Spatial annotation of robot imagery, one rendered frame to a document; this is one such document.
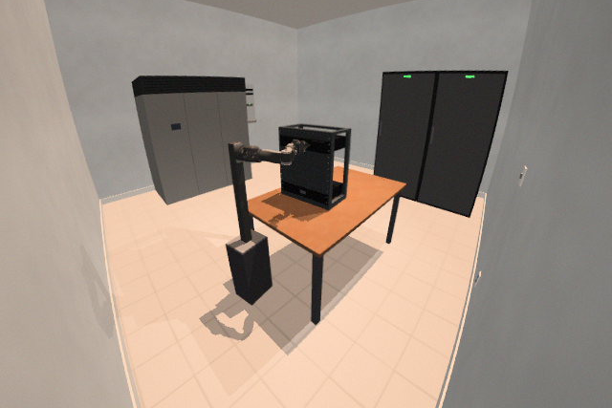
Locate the black server rack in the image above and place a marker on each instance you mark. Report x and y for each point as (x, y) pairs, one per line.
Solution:
(310, 177)

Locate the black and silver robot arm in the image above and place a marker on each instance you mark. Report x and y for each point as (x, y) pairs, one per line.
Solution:
(254, 154)

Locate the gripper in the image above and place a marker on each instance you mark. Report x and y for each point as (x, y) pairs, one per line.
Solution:
(301, 146)

